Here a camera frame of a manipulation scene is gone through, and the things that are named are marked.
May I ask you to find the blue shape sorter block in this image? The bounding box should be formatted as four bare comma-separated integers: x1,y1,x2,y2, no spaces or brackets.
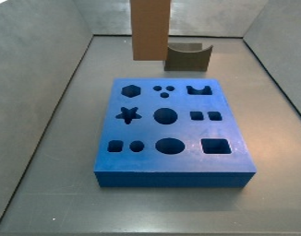
94,78,257,188

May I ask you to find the dark grey arch block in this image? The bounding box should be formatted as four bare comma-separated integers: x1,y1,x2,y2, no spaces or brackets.
164,42,213,72

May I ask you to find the tan flat gripper finger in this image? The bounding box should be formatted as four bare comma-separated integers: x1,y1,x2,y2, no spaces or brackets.
130,0,171,61

